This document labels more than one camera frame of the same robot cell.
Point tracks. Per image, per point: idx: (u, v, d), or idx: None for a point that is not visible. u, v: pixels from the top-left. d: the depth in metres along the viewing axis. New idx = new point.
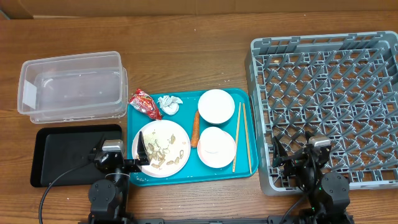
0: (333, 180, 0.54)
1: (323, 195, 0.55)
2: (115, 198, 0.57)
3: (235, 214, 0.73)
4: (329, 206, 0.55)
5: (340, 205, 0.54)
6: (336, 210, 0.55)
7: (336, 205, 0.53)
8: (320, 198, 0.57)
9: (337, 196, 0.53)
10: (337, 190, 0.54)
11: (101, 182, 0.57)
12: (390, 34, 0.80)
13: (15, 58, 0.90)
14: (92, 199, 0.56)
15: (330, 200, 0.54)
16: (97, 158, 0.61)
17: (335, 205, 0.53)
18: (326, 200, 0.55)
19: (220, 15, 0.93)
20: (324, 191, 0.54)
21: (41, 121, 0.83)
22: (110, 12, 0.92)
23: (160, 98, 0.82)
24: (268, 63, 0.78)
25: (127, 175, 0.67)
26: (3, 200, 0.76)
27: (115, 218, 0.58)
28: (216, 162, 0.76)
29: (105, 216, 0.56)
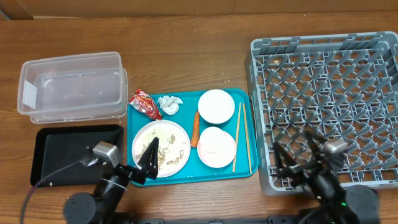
0: (358, 193, 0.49)
1: (346, 208, 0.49)
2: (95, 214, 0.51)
3: (236, 214, 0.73)
4: (354, 219, 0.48)
5: (367, 221, 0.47)
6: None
7: (362, 220, 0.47)
8: (341, 212, 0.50)
9: (363, 210, 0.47)
10: (364, 205, 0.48)
11: (78, 196, 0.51)
12: (389, 34, 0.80)
13: (15, 59, 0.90)
14: (68, 216, 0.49)
15: (356, 216, 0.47)
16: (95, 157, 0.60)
17: (360, 220, 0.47)
18: (351, 216, 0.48)
19: (220, 16, 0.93)
20: (348, 205, 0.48)
21: (41, 121, 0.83)
22: (111, 12, 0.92)
23: (160, 99, 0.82)
24: (268, 63, 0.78)
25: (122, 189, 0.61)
26: (3, 200, 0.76)
27: None
28: (216, 162, 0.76)
29: None
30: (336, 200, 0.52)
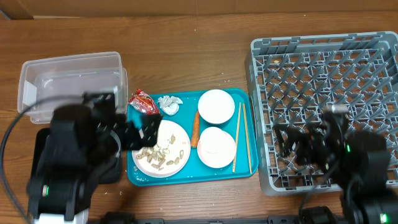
0: (364, 136, 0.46)
1: (354, 157, 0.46)
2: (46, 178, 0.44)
3: (236, 214, 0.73)
4: (364, 170, 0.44)
5: (378, 158, 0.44)
6: (371, 174, 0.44)
7: (372, 160, 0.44)
8: (352, 164, 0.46)
9: (374, 150, 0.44)
10: (372, 145, 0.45)
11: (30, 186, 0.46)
12: (390, 34, 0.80)
13: (15, 59, 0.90)
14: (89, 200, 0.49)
15: (365, 161, 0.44)
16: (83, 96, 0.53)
17: (370, 160, 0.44)
18: (359, 159, 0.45)
19: (220, 16, 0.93)
20: (356, 146, 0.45)
21: (41, 121, 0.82)
22: (110, 12, 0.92)
23: (160, 99, 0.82)
24: (268, 63, 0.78)
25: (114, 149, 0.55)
26: (4, 200, 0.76)
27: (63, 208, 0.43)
28: (215, 162, 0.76)
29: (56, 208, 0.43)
30: (344, 163, 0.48)
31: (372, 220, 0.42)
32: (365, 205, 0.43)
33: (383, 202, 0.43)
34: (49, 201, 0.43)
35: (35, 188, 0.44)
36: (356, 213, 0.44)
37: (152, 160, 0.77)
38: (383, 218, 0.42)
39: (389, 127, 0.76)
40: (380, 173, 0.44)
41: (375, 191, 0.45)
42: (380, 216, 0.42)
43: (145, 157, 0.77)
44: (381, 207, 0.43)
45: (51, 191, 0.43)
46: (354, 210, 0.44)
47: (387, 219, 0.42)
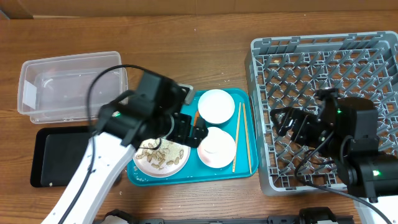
0: (354, 101, 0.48)
1: (345, 118, 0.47)
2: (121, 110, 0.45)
3: (236, 215, 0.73)
4: (353, 128, 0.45)
5: (367, 116, 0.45)
6: (362, 132, 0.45)
7: (360, 114, 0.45)
8: (344, 123, 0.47)
9: (362, 109, 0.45)
10: (361, 106, 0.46)
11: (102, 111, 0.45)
12: (390, 34, 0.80)
13: (15, 58, 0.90)
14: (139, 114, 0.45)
15: (354, 120, 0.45)
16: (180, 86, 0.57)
17: (360, 115, 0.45)
18: (349, 119, 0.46)
19: (220, 15, 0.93)
20: (346, 108, 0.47)
21: (41, 121, 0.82)
22: (109, 11, 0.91)
23: None
24: (268, 63, 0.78)
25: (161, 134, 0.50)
26: (4, 200, 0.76)
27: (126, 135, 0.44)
28: (215, 162, 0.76)
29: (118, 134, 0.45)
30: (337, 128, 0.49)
31: (366, 177, 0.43)
32: (359, 164, 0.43)
33: (376, 162, 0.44)
34: (115, 124, 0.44)
35: (107, 109, 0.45)
36: (351, 172, 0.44)
37: (152, 160, 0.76)
38: (376, 173, 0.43)
39: (389, 127, 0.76)
40: (369, 130, 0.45)
41: (369, 150, 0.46)
42: (374, 172, 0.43)
43: (145, 157, 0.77)
44: (374, 163, 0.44)
45: (122, 116, 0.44)
46: (349, 168, 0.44)
47: (380, 175, 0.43)
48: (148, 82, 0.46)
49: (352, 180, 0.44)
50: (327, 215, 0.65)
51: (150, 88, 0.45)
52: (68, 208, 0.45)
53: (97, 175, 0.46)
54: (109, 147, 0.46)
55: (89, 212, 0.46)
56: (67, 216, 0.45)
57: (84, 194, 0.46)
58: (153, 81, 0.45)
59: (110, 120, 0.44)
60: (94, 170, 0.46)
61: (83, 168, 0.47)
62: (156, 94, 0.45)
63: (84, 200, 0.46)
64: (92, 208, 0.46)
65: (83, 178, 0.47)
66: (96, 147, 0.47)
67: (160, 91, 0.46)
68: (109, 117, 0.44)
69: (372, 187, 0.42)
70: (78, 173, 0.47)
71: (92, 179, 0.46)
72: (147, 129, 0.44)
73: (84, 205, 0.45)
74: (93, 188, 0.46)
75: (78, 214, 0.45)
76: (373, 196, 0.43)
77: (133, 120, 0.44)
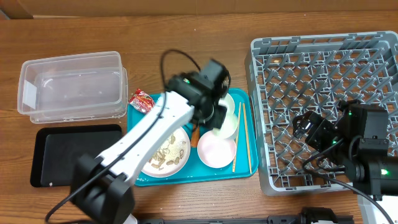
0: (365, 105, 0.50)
1: (355, 117, 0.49)
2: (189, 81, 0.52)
3: (236, 214, 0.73)
4: (362, 128, 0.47)
5: (377, 116, 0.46)
6: (370, 132, 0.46)
7: (370, 114, 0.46)
8: (355, 125, 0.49)
9: (372, 110, 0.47)
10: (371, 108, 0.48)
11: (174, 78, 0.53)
12: (390, 34, 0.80)
13: (15, 58, 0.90)
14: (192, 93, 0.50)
15: (364, 120, 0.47)
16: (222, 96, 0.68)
17: (370, 115, 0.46)
18: (359, 119, 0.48)
19: (220, 15, 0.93)
20: (355, 107, 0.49)
21: (41, 121, 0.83)
22: (110, 11, 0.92)
23: None
24: (268, 63, 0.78)
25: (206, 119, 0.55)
26: (4, 200, 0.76)
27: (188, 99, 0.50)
28: (216, 161, 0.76)
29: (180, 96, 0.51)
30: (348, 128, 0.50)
31: (374, 175, 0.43)
32: (368, 162, 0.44)
33: (385, 160, 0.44)
34: (183, 88, 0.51)
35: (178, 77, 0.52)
36: (359, 168, 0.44)
37: (152, 160, 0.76)
38: (384, 172, 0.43)
39: (390, 127, 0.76)
40: (379, 131, 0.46)
41: (379, 151, 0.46)
42: (382, 171, 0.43)
43: None
44: (383, 162, 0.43)
45: (189, 84, 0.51)
46: (357, 165, 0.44)
47: (387, 173, 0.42)
48: (213, 68, 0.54)
49: (359, 177, 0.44)
50: (329, 216, 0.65)
51: (213, 72, 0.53)
52: (131, 144, 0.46)
53: (164, 121, 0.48)
54: (178, 101, 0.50)
55: (147, 155, 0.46)
56: (130, 151, 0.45)
57: (150, 135, 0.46)
58: (216, 67, 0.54)
59: (179, 84, 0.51)
60: (163, 117, 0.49)
61: (152, 113, 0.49)
62: (217, 78, 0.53)
63: (148, 138, 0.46)
64: (149, 154, 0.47)
65: (151, 120, 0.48)
66: (166, 98, 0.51)
67: (221, 76, 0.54)
68: (179, 83, 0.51)
69: (379, 185, 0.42)
70: (147, 117, 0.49)
71: (158, 124, 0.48)
72: (204, 101, 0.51)
73: (146, 147, 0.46)
74: (158, 132, 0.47)
75: (140, 152, 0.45)
76: (377, 193, 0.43)
77: (193, 92, 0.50)
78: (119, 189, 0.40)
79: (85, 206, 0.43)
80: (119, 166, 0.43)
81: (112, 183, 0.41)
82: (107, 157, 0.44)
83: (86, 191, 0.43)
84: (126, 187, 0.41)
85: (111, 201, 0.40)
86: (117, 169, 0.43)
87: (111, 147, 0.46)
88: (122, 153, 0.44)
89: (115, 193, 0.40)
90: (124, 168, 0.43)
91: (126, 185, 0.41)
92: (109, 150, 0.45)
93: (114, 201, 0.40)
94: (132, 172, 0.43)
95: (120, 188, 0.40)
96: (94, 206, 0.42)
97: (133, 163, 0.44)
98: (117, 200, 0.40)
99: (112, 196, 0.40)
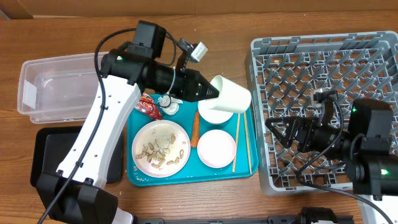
0: (369, 99, 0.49)
1: (359, 114, 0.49)
2: (122, 55, 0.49)
3: (236, 215, 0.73)
4: (366, 127, 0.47)
5: (382, 115, 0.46)
6: (375, 131, 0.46)
7: (375, 113, 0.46)
8: (358, 124, 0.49)
9: (377, 109, 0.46)
10: (376, 105, 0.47)
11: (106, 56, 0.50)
12: (390, 34, 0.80)
13: (15, 58, 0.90)
14: (128, 66, 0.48)
15: (369, 119, 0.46)
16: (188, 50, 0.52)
17: (373, 113, 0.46)
18: (364, 117, 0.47)
19: (220, 15, 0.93)
20: (359, 104, 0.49)
21: (41, 121, 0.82)
22: (110, 12, 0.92)
23: (160, 98, 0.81)
24: (268, 62, 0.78)
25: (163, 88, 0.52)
26: (4, 200, 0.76)
27: (127, 74, 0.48)
28: (216, 160, 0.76)
29: (121, 74, 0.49)
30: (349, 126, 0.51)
31: (374, 175, 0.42)
32: (368, 161, 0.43)
33: (385, 160, 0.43)
34: (120, 66, 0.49)
35: (109, 56, 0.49)
36: (359, 169, 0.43)
37: (152, 160, 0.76)
38: (384, 172, 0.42)
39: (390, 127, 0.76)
40: (382, 130, 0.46)
41: (380, 150, 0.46)
42: (382, 171, 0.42)
43: (145, 157, 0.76)
44: (383, 162, 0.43)
45: (125, 60, 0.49)
46: (357, 165, 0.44)
47: (387, 174, 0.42)
48: (145, 32, 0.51)
49: (359, 177, 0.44)
50: (329, 216, 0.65)
51: (147, 37, 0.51)
52: (84, 147, 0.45)
53: (112, 111, 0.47)
54: (120, 84, 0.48)
55: (106, 152, 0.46)
56: (85, 155, 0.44)
57: (101, 130, 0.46)
58: (147, 30, 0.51)
59: (113, 64, 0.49)
60: (107, 107, 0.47)
61: (95, 107, 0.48)
62: (153, 40, 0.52)
63: (100, 134, 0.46)
64: (107, 149, 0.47)
65: (97, 114, 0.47)
66: (104, 85, 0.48)
67: (155, 38, 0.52)
68: (113, 62, 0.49)
69: (379, 185, 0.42)
70: (91, 113, 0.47)
71: (106, 116, 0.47)
72: (147, 71, 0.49)
73: (101, 145, 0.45)
74: (109, 125, 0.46)
75: (96, 152, 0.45)
76: (377, 194, 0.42)
77: (129, 66, 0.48)
78: (88, 195, 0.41)
79: (69, 216, 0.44)
80: (81, 173, 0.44)
81: (80, 192, 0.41)
82: (66, 170, 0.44)
83: (61, 205, 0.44)
84: (95, 191, 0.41)
85: (86, 208, 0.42)
86: (78, 178, 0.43)
87: (66, 158, 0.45)
88: (79, 160, 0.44)
89: (86, 201, 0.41)
90: (86, 174, 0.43)
91: (94, 189, 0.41)
92: (65, 162, 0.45)
93: (87, 207, 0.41)
94: (96, 174, 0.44)
95: (88, 193, 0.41)
96: (76, 214, 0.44)
97: (94, 165, 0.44)
98: (91, 205, 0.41)
99: (85, 203, 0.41)
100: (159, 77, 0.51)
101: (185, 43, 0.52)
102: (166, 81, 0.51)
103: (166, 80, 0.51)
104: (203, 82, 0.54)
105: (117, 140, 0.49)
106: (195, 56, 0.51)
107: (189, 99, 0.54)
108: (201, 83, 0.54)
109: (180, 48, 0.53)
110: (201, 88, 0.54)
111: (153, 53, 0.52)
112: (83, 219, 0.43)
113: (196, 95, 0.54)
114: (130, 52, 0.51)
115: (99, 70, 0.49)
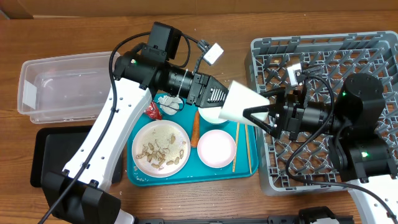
0: (359, 83, 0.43)
1: (347, 102, 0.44)
2: (137, 58, 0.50)
3: (235, 214, 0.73)
4: (355, 117, 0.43)
5: (374, 107, 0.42)
6: (364, 120, 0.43)
7: (367, 107, 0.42)
8: (346, 111, 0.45)
9: (368, 98, 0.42)
10: (368, 92, 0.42)
11: (120, 58, 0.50)
12: (390, 34, 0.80)
13: (14, 58, 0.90)
14: (142, 71, 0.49)
15: (360, 112, 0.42)
16: (199, 45, 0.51)
17: (365, 107, 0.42)
18: (354, 107, 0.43)
19: (220, 15, 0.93)
20: (352, 93, 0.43)
21: (41, 121, 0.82)
22: (109, 11, 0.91)
23: (160, 98, 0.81)
24: (268, 62, 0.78)
25: (173, 89, 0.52)
26: (4, 200, 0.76)
27: (141, 79, 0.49)
28: (216, 160, 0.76)
29: (134, 78, 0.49)
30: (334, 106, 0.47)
31: (356, 160, 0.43)
32: (350, 147, 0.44)
33: (365, 144, 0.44)
34: (132, 70, 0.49)
35: (124, 59, 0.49)
36: (342, 157, 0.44)
37: (152, 160, 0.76)
38: (364, 155, 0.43)
39: (389, 126, 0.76)
40: (372, 119, 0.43)
41: (365, 134, 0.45)
42: (362, 154, 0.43)
43: (145, 157, 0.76)
44: (362, 145, 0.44)
45: (138, 65, 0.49)
46: (339, 153, 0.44)
47: (368, 156, 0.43)
48: (160, 34, 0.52)
49: (342, 164, 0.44)
50: (326, 214, 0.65)
51: (161, 39, 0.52)
52: (92, 149, 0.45)
53: (122, 114, 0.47)
54: (132, 88, 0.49)
55: (112, 154, 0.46)
56: (92, 157, 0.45)
57: (109, 132, 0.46)
58: (163, 32, 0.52)
59: (127, 67, 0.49)
60: (118, 109, 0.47)
61: (105, 110, 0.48)
62: (167, 43, 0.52)
63: (109, 137, 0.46)
64: (115, 151, 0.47)
65: (106, 117, 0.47)
66: (117, 87, 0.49)
67: (170, 40, 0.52)
68: (126, 65, 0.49)
69: (362, 168, 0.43)
70: (102, 114, 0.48)
71: (115, 118, 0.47)
72: (160, 77, 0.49)
73: (109, 149, 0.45)
74: (117, 126, 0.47)
75: (104, 155, 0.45)
76: (364, 176, 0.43)
77: (142, 70, 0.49)
78: (92, 198, 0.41)
79: (70, 215, 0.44)
80: (86, 174, 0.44)
81: (84, 193, 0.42)
82: (72, 170, 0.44)
83: (64, 205, 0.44)
84: (99, 193, 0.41)
85: (89, 210, 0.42)
86: (83, 180, 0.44)
87: (73, 158, 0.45)
88: (85, 162, 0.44)
89: (89, 203, 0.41)
90: (92, 175, 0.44)
91: (99, 191, 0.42)
92: (71, 163, 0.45)
93: (91, 209, 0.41)
94: (101, 176, 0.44)
95: (92, 196, 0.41)
96: (76, 216, 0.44)
97: (99, 167, 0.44)
98: (92, 207, 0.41)
99: (88, 205, 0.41)
100: (169, 79, 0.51)
101: (204, 43, 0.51)
102: (176, 83, 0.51)
103: (176, 82, 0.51)
104: (214, 86, 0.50)
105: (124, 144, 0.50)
106: (208, 59, 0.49)
107: (199, 103, 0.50)
108: (212, 88, 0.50)
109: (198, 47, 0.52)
110: (214, 93, 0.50)
111: (166, 55, 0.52)
112: (85, 219, 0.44)
113: (208, 101, 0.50)
114: (144, 55, 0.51)
115: (112, 71, 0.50)
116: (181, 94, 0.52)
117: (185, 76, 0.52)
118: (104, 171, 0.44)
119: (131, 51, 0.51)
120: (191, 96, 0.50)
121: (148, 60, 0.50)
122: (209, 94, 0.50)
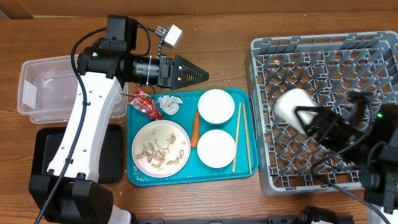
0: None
1: (385, 123, 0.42)
2: (98, 51, 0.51)
3: (236, 215, 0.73)
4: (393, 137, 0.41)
5: None
6: None
7: None
8: (384, 132, 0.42)
9: None
10: None
11: (81, 54, 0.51)
12: (390, 34, 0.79)
13: (15, 58, 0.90)
14: (104, 63, 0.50)
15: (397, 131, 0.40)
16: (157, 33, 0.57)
17: None
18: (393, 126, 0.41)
19: (220, 15, 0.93)
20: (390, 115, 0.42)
21: (41, 121, 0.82)
22: (109, 11, 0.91)
23: (160, 98, 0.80)
24: (268, 63, 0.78)
25: (142, 78, 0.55)
26: (4, 200, 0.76)
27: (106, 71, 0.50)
28: (215, 162, 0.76)
29: (99, 70, 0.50)
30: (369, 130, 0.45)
31: (388, 186, 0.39)
32: (385, 170, 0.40)
33: None
34: (95, 63, 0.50)
35: (84, 55, 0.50)
36: (374, 177, 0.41)
37: (152, 161, 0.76)
38: None
39: None
40: None
41: None
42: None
43: (145, 157, 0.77)
44: None
45: (100, 57, 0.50)
46: (372, 173, 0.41)
47: None
48: (117, 25, 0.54)
49: (373, 185, 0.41)
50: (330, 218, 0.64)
51: (119, 30, 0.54)
52: (73, 144, 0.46)
53: (94, 105, 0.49)
54: (99, 80, 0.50)
55: (94, 146, 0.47)
56: (74, 151, 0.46)
57: (86, 125, 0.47)
58: (118, 23, 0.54)
59: (90, 61, 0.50)
60: (89, 102, 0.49)
61: (77, 105, 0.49)
62: (125, 33, 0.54)
63: (86, 130, 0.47)
64: (94, 143, 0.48)
65: (80, 111, 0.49)
66: (84, 81, 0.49)
67: (127, 30, 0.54)
68: (89, 59, 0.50)
69: (392, 198, 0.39)
70: (74, 111, 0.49)
71: (89, 111, 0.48)
72: (125, 65, 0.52)
73: (88, 141, 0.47)
74: (94, 119, 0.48)
75: (85, 147, 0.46)
76: (389, 206, 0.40)
77: (106, 63, 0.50)
78: (81, 190, 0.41)
79: (65, 214, 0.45)
80: (72, 169, 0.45)
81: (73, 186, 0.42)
82: (56, 168, 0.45)
83: (56, 206, 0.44)
84: (88, 184, 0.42)
85: (81, 204, 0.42)
86: (69, 175, 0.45)
87: (55, 157, 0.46)
88: (68, 157, 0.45)
89: (79, 195, 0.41)
90: (78, 169, 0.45)
91: (87, 183, 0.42)
92: (54, 162, 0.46)
93: (83, 202, 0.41)
94: (87, 167, 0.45)
95: (80, 188, 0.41)
96: (71, 214, 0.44)
97: (83, 160, 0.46)
98: (83, 200, 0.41)
99: (78, 198, 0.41)
100: (135, 68, 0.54)
101: (161, 30, 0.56)
102: (143, 71, 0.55)
103: (143, 70, 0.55)
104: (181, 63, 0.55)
105: (104, 134, 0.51)
106: (170, 42, 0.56)
107: (170, 83, 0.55)
108: (180, 66, 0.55)
109: (157, 35, 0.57)
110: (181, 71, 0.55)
111: (127, 45, 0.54)
112: (80, 214, 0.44)
113: (178, 79, 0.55)
114: (104, 48, 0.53)
115: (76, 68, 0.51)
116: (150, 81, 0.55)
117: (149, 62, 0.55)
118: (89, 162, 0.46)
119: (91, 46, 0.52)
120: (160, 80, 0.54)
121: (110, 51, 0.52)
122: (177, 72, 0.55)
